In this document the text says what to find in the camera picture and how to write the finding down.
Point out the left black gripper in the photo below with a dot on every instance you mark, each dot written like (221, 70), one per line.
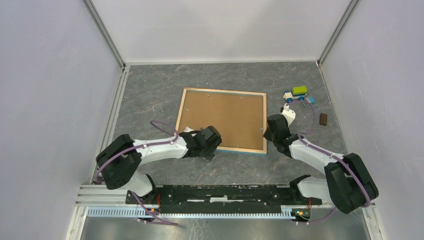
(208, 153)

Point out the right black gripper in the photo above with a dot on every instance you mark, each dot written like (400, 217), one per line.
(269, 135)

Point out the brown cardboard backing board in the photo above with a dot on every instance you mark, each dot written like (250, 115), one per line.
(239, 116)

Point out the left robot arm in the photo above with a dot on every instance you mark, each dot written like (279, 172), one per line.
(119, 162)

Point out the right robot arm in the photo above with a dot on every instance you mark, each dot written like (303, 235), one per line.
(347, 183)

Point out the toy brick car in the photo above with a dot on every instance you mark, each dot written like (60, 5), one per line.
(297, 93)

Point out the small blue grey brick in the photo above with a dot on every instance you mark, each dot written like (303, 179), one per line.
(310, 100)

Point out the small brown block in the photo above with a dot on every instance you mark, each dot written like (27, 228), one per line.
(323, 119)

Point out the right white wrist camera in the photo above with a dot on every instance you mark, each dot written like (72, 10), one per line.
(288, 114)

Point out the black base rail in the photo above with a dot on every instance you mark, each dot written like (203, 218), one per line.
(226, 199)

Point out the white cable duct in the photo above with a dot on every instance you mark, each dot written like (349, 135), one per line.
(140, 213)

